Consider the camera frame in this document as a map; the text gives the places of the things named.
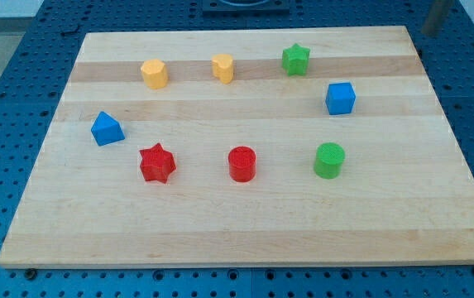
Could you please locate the red cylinder block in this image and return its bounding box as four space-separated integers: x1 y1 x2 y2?
228 146 256 182

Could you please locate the green cylinder block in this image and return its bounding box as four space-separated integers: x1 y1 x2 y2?
314 142 345 179

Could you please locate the blue cube block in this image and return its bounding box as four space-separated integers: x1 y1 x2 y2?
325 82 356 115

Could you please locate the yellow heart block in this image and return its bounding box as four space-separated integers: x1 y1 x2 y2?
211 54 234 84

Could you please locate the grey metal pusher rod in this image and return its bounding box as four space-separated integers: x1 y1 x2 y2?
420 0 455 38

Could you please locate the blue triangle block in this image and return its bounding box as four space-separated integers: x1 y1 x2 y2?
90 111 125 147

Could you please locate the green star block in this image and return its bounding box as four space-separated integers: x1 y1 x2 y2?
281 43 310 76

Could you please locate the red star block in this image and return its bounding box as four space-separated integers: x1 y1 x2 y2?
139 143 176 184

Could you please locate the yellow hexagon block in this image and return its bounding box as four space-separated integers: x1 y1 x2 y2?
141 59 168 89

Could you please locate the wooden board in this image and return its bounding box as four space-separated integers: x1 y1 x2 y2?
0 26 474 269

